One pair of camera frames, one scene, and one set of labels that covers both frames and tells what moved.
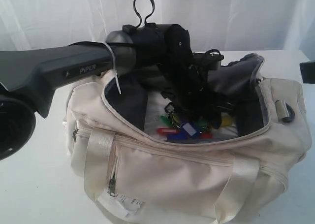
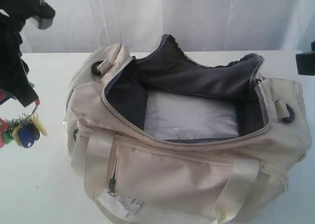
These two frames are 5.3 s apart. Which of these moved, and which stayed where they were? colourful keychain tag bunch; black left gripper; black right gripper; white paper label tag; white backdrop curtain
Moved: black right gripper; black left gripper; colourful keychain tag bunch
Stayed: white paper label tag; white backdrop curtain
